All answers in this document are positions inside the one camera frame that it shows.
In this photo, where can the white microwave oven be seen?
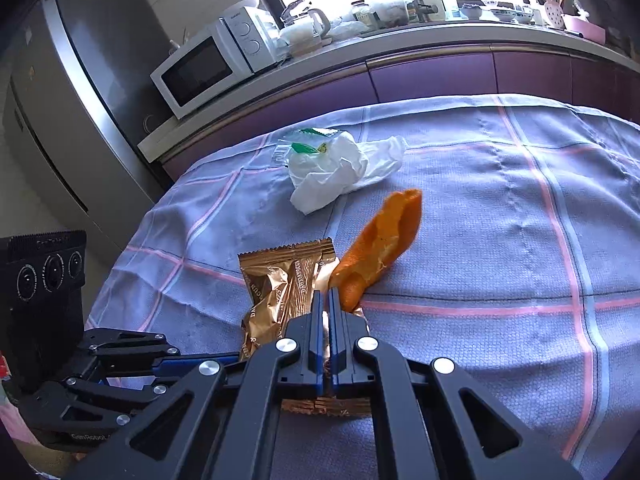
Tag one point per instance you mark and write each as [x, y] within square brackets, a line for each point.
[234, 48]

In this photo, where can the white polka dot utensil holder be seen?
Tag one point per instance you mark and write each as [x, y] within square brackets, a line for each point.
[554, 14]

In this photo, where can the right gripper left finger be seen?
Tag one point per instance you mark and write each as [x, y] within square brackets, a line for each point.
[315, 342]

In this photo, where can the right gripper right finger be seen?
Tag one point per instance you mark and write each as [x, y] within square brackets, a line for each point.
[339, 351]

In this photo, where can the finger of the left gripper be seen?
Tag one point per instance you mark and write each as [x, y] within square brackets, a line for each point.
[136, 383]
[181, 365]

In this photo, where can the blue checked tablecloth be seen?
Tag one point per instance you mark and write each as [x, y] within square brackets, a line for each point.
[525, 270]

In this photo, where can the crumpled white plastic bag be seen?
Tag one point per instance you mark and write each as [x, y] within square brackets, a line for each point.
[325, 164]

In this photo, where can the large orange peel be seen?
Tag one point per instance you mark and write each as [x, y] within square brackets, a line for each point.
[381, 242]

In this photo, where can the pink container on counter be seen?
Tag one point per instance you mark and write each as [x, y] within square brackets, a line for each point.
[578, 26]

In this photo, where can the silver refrigerator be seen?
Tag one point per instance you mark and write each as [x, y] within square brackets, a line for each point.
[80, 101]

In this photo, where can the purple kitchen cabinet counter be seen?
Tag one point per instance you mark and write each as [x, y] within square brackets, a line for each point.
[457, 59]

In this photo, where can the gold foil snack wrapper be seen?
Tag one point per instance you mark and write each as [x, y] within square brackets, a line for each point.
[282, 282]

